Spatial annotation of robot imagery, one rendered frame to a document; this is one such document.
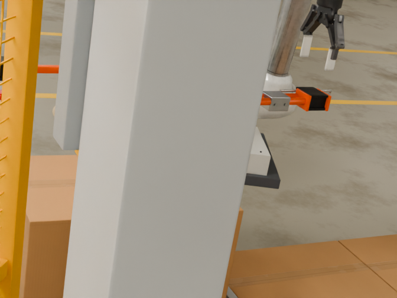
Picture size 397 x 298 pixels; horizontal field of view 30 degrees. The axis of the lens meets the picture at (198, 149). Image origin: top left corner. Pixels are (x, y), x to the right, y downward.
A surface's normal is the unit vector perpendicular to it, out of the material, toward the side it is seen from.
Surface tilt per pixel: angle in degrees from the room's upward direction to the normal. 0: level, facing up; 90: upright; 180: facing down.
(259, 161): 90
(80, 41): 90
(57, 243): 90
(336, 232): 0
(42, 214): 0
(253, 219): 0
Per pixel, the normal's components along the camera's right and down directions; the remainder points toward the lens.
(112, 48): -0.89, 0.03
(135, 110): 0.05, 0.38
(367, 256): 0.16, -0.92
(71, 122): 0.43, 0.40
